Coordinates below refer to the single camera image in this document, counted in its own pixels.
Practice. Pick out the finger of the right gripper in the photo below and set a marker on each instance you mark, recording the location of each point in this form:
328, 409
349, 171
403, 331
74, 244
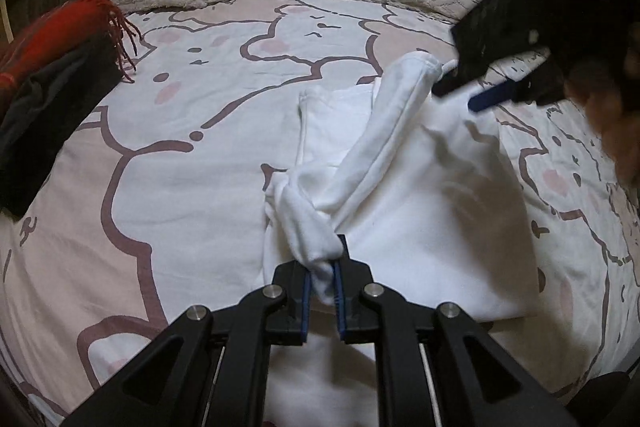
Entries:
457, 74
509, 90

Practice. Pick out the person's right hand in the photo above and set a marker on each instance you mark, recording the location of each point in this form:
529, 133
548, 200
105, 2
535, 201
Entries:
589, 86

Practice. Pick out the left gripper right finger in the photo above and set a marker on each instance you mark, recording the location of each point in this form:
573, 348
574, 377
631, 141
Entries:
369, 312

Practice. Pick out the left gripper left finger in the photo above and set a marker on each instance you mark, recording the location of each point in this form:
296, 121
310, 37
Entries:
277, 314

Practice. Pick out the pink bear pattern bedsheet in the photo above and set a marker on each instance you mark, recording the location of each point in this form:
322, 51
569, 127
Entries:
156, 202

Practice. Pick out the black folded garment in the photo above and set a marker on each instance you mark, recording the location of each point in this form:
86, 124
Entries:
48, 108

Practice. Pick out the red plaid scarf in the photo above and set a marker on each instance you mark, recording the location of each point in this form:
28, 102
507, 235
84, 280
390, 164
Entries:
58, 32

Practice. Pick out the white garment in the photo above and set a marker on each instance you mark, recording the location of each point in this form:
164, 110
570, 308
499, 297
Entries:
419, 189

